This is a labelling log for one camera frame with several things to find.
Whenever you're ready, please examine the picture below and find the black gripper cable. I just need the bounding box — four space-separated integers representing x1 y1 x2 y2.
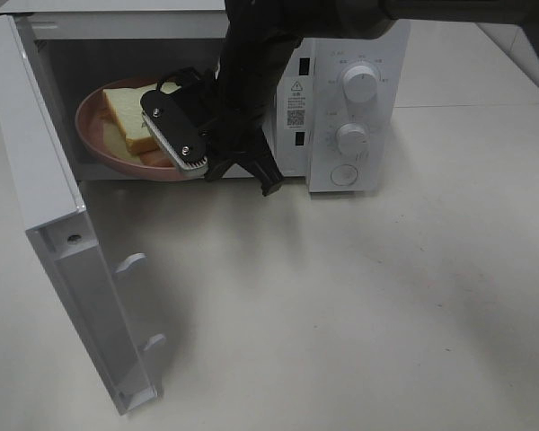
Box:
155 66 216 95

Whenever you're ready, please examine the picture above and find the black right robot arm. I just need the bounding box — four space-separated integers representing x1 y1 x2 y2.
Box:
199 0 539 196

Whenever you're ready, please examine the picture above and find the round door release button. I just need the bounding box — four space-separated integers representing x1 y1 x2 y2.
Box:
331 164 358 187

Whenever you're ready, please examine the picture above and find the white bread slice top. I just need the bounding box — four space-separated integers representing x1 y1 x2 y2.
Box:
102 84 158 156

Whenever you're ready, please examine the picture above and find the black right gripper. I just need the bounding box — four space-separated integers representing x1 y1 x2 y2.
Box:
179 67 284 197

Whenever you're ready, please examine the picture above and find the white warning label sticker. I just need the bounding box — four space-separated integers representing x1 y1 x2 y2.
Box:
283 76 312 130

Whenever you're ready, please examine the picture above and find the upper white power knob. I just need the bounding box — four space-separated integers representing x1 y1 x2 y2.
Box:
341 63 380 103

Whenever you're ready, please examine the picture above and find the pink round plate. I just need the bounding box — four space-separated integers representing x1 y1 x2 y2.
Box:
75 78 189 181

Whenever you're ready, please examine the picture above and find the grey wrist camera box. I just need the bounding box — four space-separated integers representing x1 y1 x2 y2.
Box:
140 88 208 179

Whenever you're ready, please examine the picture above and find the lower white timer knob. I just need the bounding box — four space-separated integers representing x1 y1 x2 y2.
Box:
335 123 369 156

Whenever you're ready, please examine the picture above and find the white microwave oven body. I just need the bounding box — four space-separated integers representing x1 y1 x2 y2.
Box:
0 1 411 204

